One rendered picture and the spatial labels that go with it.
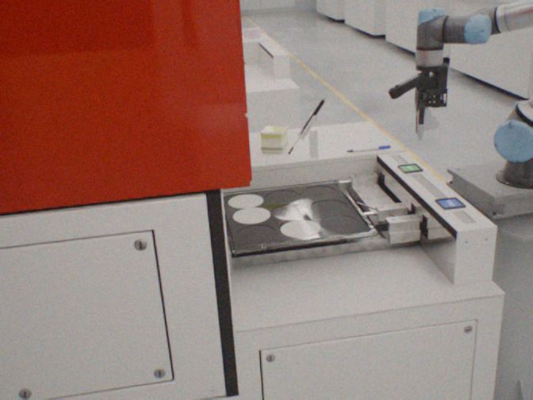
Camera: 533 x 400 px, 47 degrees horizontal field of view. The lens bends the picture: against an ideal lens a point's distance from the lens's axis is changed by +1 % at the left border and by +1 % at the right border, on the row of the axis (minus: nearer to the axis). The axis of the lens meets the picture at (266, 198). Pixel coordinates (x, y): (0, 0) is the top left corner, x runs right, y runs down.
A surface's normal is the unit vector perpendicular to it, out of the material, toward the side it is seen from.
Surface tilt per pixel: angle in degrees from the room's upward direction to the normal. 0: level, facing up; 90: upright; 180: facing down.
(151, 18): 90
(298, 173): 90
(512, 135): 96
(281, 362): 90
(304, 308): 0
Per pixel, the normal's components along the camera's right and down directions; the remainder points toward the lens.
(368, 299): -0.05, -0.92
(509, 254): -0.68, 0.32
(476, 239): 0.16, 0.38
